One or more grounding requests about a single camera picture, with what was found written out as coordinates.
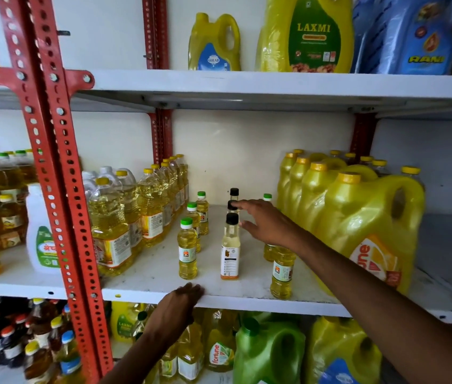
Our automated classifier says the cluster of dark oil bottles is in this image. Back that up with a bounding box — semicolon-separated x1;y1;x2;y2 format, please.
0;295;87;384

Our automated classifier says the person's left hand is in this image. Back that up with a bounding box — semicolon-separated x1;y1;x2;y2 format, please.
145;282;205;349

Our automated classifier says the row of yellow-capped clear bottles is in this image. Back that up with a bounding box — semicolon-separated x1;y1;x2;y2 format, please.
328;149;427;192

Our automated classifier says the large clear oil bottle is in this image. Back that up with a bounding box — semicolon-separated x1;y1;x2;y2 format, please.
88;177;135;277
115;169;144;254

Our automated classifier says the white metal shelf board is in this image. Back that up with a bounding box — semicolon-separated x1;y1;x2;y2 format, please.
0;67;452;121
0;204;452;325

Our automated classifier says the yellow oil jug orange label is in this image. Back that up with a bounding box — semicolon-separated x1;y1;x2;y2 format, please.
276;149;328;212
315;172;427;297
286;157;347;220
296;162;379;236

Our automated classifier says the oil pouch bottle red label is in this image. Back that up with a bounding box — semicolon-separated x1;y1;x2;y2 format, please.
204;309;238;373

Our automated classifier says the person's right hand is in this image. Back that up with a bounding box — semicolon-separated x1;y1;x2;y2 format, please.
231;199;303;253

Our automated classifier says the row of medium oil bottles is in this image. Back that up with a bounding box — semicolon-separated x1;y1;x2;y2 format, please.
137;153;190;249

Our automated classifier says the person's left forearm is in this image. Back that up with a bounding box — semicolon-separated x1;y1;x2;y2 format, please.
99;331;171;384

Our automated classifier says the green oil jug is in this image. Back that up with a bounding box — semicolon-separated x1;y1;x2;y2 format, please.
232;315;307;384

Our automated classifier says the clear oil bottle white label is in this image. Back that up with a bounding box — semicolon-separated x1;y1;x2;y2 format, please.
159;343;179;383
176;321;206;383

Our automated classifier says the dark-capped oil bottle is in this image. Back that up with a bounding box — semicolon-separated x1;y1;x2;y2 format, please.
132;311;149;341

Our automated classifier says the person's right forearm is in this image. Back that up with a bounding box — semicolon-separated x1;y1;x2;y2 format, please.
293;231;452;384

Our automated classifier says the white jug green label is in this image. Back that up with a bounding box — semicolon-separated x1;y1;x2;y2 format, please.
25;183;62;275

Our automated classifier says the red perforated shelf upright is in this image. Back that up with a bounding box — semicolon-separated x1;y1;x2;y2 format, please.
141;0;175;166
349;113;379;158
0;0;114;384

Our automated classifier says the yellow oil jug blue label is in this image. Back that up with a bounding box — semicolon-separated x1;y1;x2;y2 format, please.
188;12;242;72

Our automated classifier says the large yellow jug green label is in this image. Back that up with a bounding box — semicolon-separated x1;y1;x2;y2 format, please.
255;0;355;74

